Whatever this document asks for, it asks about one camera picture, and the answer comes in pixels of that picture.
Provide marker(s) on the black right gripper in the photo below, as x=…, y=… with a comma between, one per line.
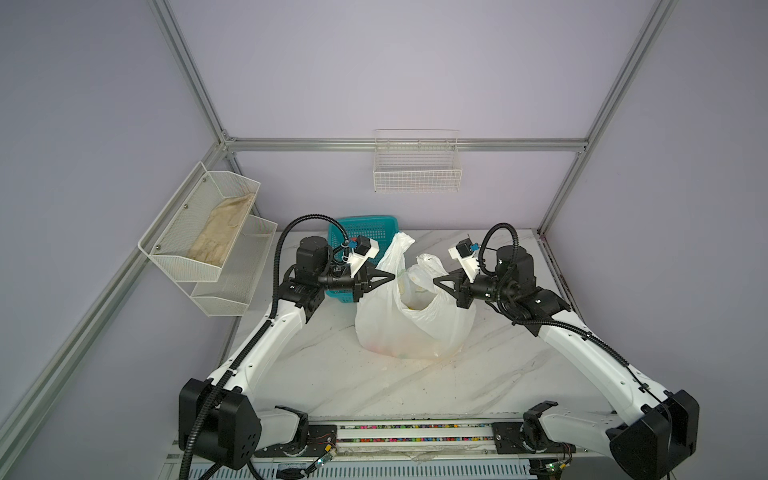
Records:
x=460, y=293

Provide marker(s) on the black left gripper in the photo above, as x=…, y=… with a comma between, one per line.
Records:
x=363, y=277

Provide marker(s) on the white lemon print plastic bag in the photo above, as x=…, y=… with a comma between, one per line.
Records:
x=409, y=317

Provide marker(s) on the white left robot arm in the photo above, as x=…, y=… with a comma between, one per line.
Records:
x=218, y=417

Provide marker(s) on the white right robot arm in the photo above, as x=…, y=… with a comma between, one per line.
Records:
x=650, y=430

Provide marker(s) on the white mesh lower shelf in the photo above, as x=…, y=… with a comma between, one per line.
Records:
x=232, y=294

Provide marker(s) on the white mesh shelf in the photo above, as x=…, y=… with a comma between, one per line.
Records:
x=172, y=241
x=232, y=294

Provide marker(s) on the beige cloth in shelf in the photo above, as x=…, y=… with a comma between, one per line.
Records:
x=220, y=230

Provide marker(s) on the white mesh upper shelf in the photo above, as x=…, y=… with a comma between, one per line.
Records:
x=172, y=241

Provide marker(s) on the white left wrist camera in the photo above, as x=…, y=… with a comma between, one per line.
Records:
x=362, y=249

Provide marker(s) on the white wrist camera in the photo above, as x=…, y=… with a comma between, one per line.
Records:
x=362, y=249
x=465, y=252

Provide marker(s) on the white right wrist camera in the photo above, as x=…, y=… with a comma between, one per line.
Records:
x=465, y=252

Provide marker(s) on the white wire wall basket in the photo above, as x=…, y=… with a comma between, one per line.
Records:
x=416, y=161

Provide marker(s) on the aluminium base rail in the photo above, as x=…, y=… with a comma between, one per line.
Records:
x=423, y=449

